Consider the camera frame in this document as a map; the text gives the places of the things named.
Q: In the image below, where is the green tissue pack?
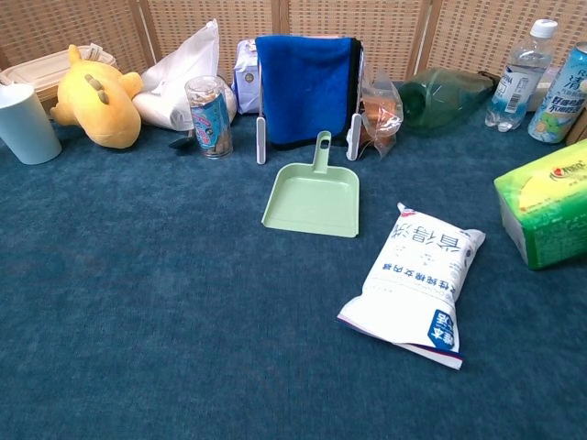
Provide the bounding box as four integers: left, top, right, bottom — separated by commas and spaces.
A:
493, 138, 587, 271

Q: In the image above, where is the green plastic dustpan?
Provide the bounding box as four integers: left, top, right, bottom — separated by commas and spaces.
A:
260, 130, 362, 239

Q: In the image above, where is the blue towel on rack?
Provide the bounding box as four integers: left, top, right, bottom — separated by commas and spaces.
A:
254, 44, 368, 165

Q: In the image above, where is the clear snack jar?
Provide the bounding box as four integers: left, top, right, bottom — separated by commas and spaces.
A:
183, 74, 235, 161

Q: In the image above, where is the bread in clear bag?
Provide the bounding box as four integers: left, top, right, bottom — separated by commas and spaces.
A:
360, 67, 405, 160

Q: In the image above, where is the blue white pad package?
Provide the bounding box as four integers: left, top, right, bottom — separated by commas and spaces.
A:
230, 38, 263, 116

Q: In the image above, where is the blue carpet mat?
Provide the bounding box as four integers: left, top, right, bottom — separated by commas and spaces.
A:
0, 81, 587, 440

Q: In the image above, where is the green plastic bottle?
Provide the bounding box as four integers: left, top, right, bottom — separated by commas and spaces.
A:
397, 66, 501, 135

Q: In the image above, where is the white plastic bag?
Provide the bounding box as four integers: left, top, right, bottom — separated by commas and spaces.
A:
132, 18, 239, 133

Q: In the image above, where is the woven folding screen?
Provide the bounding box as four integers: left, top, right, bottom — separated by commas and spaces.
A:
0, 0, 587, 89

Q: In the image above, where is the yellow plush toy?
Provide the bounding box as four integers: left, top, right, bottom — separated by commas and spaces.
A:
49, 43, 145, 149

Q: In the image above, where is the clear water bottle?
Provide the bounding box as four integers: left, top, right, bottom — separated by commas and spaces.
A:
484, 18, 559, 134

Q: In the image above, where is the pale blue plastic cup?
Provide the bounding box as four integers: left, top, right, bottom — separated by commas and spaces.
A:
0, 82, 63, 166

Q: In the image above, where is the blue green drink can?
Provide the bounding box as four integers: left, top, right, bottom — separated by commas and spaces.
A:
526, 41, 587, 145

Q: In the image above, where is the brown cardboard box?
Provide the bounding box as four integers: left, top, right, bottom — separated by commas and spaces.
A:
565, 121, 587, 149

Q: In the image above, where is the beige lunch box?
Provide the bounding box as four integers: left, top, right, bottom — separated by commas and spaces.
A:
0, 43, 121, 116

